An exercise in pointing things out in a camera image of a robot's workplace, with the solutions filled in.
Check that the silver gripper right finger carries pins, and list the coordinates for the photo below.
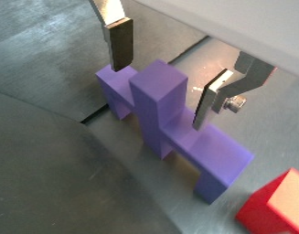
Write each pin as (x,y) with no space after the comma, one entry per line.
(222,93)

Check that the red comb-shaped block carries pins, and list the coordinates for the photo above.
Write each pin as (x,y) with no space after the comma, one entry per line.
(271,210)

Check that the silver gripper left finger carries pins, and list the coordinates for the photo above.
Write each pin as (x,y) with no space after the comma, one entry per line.
(118,29)

